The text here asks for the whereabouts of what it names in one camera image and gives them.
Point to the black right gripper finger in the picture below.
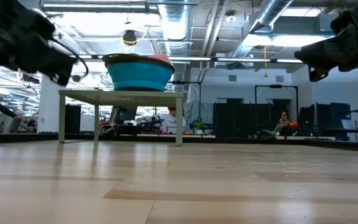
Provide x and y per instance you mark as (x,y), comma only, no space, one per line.
(317,74)
(328,54)

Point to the blue collapsible strainer bowl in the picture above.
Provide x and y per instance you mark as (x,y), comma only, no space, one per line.
(138,74)

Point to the black aluminium table frame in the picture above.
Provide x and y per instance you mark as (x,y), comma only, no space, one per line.
(337,145)

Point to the pale green metal stand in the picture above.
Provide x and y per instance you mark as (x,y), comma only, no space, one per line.
(120,97)

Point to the silver slanted ventilation duct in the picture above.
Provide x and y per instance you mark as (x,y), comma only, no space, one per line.
(272,9)

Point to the green potted plant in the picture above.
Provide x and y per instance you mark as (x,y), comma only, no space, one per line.
(197,125)

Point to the grey wall vent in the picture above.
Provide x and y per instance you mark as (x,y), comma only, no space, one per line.
(232,77)
(279,78)

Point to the dark background monitor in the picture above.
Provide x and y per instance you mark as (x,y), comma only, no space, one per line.
(126,115)

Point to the black background robot arm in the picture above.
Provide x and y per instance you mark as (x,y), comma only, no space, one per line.
(151,124)

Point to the black cabinet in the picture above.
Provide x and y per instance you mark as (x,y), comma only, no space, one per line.
(72,118)

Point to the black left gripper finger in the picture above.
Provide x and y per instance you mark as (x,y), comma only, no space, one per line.
(62,67)

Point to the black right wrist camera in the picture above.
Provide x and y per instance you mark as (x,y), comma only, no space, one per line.
(342,23)

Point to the black background frame stand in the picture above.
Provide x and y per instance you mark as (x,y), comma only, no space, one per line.
(275,86)

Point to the pink peach with leaf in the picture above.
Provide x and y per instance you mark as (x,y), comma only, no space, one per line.
(162,58)

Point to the black room partition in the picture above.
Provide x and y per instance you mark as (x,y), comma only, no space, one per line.
(228,119)

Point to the small red object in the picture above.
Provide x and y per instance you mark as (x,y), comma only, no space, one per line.
(294,126)

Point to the black overhead camera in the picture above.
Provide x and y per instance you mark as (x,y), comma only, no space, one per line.
(129,36)

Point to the silver ribbed ventilation duct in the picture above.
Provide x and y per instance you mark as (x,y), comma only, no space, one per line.
(176,28)

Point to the round ceiling fixture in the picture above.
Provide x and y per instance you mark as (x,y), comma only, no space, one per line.
(230,17)

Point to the long ceiling light strip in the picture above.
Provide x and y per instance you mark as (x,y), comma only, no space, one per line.
(244,59)

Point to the blue black background workstation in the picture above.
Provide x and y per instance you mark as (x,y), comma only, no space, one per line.
(340,115)

